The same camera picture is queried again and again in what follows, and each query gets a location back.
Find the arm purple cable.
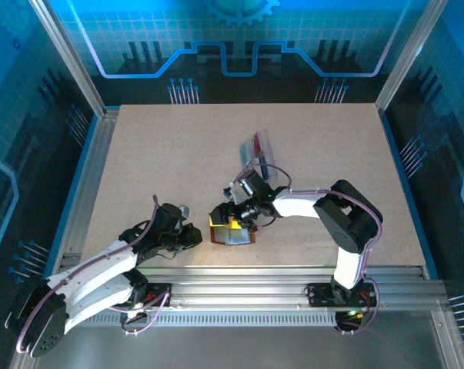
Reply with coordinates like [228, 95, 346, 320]
[15, 194, 174, 355]
[233, 163, 385, 336]

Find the green credit card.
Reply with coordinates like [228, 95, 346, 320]
[239, 141, 255, 168]

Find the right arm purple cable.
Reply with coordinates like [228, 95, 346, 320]
[233, 163, 385, 336]

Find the aluminium frame post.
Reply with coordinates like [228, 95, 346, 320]
[373, 0, 451, 112]
[28, 0, 110, 118]

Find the slotted grey cable duct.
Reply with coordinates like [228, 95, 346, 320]
[81, 312, 342, 328]

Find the grey metal panel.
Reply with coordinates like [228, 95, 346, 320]
[35, 326, 448, 369]

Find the white cable connector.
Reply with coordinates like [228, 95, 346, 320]
[119, 303, 148, 322]

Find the clear plastic card tray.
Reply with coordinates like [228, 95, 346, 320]
[239, 129, 281, 181]

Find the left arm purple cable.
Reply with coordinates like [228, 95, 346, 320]
[15, 194, 174, 355]

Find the brown leather card holder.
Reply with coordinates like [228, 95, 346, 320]
[208, 224, 258, 247]

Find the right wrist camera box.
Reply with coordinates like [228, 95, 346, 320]
[222, 183, 245, 205]

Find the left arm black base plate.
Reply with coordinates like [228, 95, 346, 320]
[129, 283, 174, 308]

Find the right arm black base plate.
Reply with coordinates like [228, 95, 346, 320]
[305, 282, 379, 308]

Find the aluminium frame rail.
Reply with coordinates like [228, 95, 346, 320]
[58, 264, 448, 313]

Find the red credit card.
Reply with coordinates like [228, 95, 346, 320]
[252, 132, 267, 155]

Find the aluminium side rail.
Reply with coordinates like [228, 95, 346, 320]
[60, 106, 122, 266]

